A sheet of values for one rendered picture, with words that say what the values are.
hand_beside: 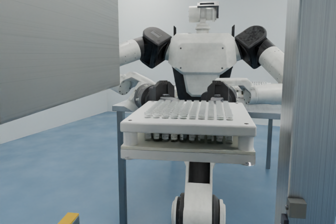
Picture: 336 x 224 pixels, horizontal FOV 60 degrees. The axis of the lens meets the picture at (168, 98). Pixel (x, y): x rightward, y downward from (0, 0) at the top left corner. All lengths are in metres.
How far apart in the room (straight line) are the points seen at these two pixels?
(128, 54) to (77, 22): 0.93
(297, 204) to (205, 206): 0.75
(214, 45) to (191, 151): 0.69
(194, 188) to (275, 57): 0.58
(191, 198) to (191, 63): 0.52
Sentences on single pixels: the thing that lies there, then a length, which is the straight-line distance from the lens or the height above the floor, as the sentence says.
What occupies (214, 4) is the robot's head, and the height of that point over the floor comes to 1.38.
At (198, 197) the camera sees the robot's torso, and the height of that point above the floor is 0.65.
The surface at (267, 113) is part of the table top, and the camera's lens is 1.65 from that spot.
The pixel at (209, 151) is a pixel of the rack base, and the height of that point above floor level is 1.00.
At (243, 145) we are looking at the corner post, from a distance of 0.53.
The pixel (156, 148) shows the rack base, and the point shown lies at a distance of 0.54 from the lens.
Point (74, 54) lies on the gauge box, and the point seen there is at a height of 1.17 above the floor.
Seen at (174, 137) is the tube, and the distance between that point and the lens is 0.57.
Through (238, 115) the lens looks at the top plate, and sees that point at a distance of 0.60.
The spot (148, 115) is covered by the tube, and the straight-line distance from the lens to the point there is 0.57.
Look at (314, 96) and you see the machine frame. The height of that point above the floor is 1.12.
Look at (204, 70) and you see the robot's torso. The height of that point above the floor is 1.11.
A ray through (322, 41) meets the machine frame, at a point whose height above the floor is 1.19.
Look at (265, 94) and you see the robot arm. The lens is 1.01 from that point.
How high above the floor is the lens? 1.17
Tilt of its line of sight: 8 degrees down
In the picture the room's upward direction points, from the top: straight up
